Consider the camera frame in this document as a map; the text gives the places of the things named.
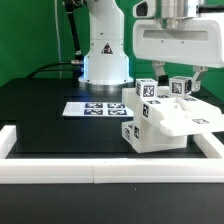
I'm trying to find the white marker sheet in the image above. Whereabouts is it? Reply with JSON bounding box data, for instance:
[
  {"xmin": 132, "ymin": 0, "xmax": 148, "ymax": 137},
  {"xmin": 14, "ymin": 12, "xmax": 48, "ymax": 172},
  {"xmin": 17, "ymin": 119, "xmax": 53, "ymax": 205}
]
[{"xmin": 62, "ymin": 102, "xmax": 133, "ymax": 117}]

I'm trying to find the white chair back frame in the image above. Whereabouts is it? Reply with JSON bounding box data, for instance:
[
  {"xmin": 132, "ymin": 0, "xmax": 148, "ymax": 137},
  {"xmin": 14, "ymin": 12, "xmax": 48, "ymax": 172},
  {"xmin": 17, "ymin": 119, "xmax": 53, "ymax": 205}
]
[{"xmin": 122, "ymin": 87, "xmax": 224, "ymax": 137}]

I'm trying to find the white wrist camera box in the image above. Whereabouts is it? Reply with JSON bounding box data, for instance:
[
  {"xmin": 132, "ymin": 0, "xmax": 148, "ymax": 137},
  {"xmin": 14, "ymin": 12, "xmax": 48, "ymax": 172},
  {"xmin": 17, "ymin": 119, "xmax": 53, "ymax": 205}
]
[{"xmin": 133, "ymin": 0, "xmax": 157, "ymax": 18}]

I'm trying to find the white chair seat plate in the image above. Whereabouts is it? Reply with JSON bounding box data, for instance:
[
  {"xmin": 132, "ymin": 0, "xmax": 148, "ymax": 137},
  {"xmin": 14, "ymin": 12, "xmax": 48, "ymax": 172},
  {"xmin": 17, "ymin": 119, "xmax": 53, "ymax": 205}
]
[{"xmin": 132, "ymin": 118, "xmax": 187, "ymax": 153}]

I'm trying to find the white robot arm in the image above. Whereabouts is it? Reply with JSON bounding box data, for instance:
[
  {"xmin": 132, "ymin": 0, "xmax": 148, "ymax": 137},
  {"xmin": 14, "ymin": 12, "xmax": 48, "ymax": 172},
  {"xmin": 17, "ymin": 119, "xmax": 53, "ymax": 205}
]
[{"xmin": 81, "ymin": 0, "xmax": 224, "ymax": 92}]

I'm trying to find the black cable on table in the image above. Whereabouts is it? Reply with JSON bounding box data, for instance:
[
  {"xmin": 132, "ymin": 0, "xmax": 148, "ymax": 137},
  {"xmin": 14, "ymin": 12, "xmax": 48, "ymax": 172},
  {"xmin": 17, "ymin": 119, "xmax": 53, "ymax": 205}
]
[{"xmin": 26, "ymin": 61, "xmax": 84, "ymax": 80}]

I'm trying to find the black camera stand pole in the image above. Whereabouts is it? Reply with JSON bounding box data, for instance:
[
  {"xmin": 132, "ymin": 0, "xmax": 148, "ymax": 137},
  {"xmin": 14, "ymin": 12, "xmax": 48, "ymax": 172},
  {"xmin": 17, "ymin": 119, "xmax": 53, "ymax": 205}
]
[{"xmin": 63, "ymin": 0, "xmax": 83, "ymax": 60}]

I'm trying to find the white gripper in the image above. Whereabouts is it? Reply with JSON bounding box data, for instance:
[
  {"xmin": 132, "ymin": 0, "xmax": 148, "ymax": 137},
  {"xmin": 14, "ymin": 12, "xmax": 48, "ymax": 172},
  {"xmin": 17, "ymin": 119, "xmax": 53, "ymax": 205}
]
[{"xmin": 133, "ymin": 17, "xmax": 224, "ymax": 92}]

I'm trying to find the white U-shaped fence frame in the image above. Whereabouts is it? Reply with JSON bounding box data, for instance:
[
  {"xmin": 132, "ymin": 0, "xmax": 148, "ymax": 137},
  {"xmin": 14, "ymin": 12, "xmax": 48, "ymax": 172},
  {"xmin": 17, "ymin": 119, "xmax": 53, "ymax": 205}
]
[{"xmin": 0, "ymin": 125, "xmax": 224, "ymax": 184}]

